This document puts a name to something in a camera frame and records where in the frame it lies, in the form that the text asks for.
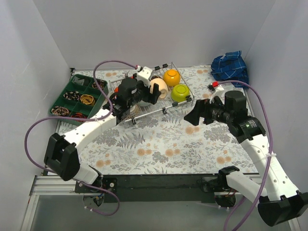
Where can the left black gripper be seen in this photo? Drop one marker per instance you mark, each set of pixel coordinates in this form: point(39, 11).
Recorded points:
point(149, 92)

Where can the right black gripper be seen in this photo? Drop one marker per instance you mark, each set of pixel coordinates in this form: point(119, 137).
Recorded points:
point(205, 111)

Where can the light green striped bowl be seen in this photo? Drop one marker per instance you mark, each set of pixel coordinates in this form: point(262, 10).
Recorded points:
point(143, 104)

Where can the beige bowl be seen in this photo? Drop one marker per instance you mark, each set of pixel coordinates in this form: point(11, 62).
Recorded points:
point(162, 87)

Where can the lime green bowl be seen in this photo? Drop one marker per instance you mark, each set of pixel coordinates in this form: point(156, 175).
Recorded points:
point(180, 92)

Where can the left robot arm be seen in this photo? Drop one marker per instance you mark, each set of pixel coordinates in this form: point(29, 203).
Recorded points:
point(62, 155)

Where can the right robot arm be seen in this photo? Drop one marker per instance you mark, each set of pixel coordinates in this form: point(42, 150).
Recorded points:
point(277, 199)

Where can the white brown patterned bowl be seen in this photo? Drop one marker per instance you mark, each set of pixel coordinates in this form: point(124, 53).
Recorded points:
point(134, 113)

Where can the yellow bowl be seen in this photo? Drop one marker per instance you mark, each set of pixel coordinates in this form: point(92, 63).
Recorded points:
point(171, 77)

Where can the floral table mat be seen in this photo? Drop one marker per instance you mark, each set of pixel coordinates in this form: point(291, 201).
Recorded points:
point(166, 144)

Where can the blue checked cloth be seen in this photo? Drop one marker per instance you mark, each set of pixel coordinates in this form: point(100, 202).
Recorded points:
point(230, 66)

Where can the green compartment organizer tray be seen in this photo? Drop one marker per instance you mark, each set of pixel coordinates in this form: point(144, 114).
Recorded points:
point(81, 98)

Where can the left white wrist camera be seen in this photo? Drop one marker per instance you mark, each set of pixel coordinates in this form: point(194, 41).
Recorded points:
point(143, 73)

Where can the metal wire dish rack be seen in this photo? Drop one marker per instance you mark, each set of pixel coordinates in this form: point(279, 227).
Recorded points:
point(166, 104)

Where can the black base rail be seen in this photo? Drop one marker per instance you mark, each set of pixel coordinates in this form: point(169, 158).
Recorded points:
point(202, 188)

